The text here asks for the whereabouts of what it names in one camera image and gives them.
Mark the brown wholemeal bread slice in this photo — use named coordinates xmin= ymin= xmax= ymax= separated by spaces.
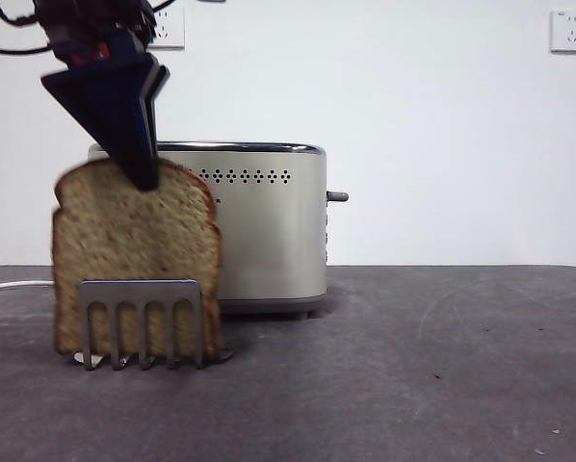
xmin=50 ymin=158 xmax=224 ymax=360

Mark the steel toast rack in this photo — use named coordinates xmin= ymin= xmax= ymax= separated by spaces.
xmin=72 ymin=278 xmax=236 ymax=372

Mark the cream steel two-slot toaster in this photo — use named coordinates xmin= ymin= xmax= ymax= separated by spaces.
xmin=87 ymin=141 xmax=329 ymax=320

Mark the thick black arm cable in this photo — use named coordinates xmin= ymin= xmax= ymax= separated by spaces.
xmin=0 ymin=0 xmax=41 ymax=25

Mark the white wall socket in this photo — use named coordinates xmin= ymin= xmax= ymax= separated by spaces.
xmin=549 ymin=8 xmax=576 ymax=55
xmin=146 ymin=6 xmax=188 ymax=51

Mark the white toaster power cord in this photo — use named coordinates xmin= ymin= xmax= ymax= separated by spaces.
xmin=0 ymin=279 xmax=56 ymax=294

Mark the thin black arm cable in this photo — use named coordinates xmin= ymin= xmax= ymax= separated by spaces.
xmin=0 ymin=41 xmax=57 ymax=56

